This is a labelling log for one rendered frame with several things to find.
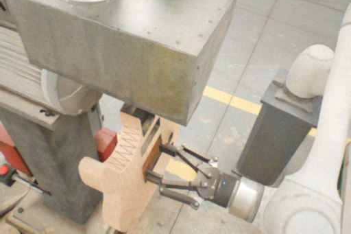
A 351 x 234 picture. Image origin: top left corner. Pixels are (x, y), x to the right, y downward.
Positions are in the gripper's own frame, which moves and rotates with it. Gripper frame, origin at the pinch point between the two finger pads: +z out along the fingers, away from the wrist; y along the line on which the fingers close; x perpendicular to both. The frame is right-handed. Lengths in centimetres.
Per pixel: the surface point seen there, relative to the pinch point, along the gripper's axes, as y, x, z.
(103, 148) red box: 15, -48, 34
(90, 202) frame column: -2, -72, 35
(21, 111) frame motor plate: -4.1, 3.7, 36.6
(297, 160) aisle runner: 87, -118, -56
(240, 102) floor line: 119, -121, -7
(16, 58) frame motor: -0.8, 22.5, 31.6
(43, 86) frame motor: -2.9, 19.6, 23.7
